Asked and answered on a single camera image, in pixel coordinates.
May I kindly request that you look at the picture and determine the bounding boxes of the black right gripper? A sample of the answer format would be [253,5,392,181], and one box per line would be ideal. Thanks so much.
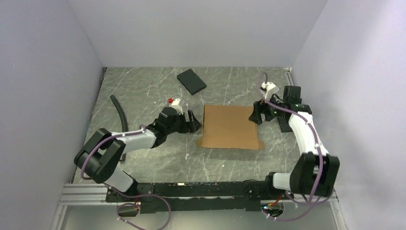
[248,92,286,125]

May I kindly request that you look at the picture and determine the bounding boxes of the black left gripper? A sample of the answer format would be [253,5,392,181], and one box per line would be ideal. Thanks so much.
[166,110,203,135]

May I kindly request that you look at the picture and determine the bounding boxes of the brown cardboard box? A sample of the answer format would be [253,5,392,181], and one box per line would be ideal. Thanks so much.
[196,104,265,150]

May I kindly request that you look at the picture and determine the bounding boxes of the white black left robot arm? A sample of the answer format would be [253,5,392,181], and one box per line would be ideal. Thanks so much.
[74,106,202,201]

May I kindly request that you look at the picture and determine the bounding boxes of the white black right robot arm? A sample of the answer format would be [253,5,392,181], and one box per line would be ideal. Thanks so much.
[248,82,340,199]

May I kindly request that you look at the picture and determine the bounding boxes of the small black box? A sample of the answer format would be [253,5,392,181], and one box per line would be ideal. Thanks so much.
[176,69,207,95]

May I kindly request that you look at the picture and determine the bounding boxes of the black rectangular block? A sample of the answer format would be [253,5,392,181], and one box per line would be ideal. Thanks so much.
[277,116,292,133]

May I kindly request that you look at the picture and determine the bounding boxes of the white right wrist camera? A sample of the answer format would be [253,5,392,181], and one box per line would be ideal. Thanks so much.
[260,81,279,101]

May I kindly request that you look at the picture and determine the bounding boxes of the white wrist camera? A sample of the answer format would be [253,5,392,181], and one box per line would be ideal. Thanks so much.
[260,81,279,101]
[168,97,188,115]

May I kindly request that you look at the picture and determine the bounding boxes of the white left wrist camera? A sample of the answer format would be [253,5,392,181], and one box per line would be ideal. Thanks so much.
[168,97,188,115]

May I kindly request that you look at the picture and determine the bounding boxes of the black rubber hose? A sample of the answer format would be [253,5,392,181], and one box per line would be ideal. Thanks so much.
[110,95,130,162]

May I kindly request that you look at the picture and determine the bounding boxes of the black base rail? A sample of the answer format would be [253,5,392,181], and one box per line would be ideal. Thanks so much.
[105,179,286,214]

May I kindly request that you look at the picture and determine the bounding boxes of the aluminium frame rail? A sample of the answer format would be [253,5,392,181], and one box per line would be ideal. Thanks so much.
[57,180,338,207]

